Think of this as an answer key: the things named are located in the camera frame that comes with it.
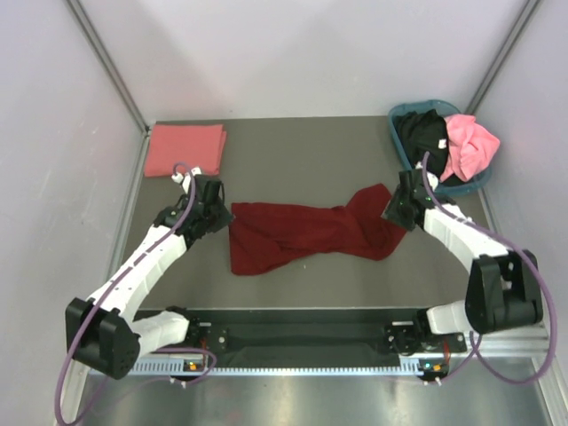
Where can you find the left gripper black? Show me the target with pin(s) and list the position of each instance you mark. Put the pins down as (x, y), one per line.
(224, 220)

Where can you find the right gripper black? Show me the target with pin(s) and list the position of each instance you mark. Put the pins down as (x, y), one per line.
(391, 213)

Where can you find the dark red t-shirt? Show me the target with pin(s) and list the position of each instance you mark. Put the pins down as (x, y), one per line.
(266, 236)

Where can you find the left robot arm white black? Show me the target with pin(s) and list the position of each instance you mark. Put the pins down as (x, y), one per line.
(103, 332)

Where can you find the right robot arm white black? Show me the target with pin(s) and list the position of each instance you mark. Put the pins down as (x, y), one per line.
(502, 292)

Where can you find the teal plastic basket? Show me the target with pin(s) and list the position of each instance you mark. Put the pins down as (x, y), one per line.
(443, 108)

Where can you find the folded coral red t-shirt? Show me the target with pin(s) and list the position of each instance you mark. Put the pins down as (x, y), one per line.
(195, 145)

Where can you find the black t-shirt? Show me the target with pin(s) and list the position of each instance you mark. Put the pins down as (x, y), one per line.
(421, 133)

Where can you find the pink t-shirt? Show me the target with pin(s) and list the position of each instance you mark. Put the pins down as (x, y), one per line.
(471, 147)

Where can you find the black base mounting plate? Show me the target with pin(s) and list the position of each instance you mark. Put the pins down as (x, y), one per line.
(343, 337)

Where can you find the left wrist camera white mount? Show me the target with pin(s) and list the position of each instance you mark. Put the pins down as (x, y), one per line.
(180, 175)

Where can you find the grey slotted cable duct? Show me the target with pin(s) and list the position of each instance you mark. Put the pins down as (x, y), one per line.
(186, 367)

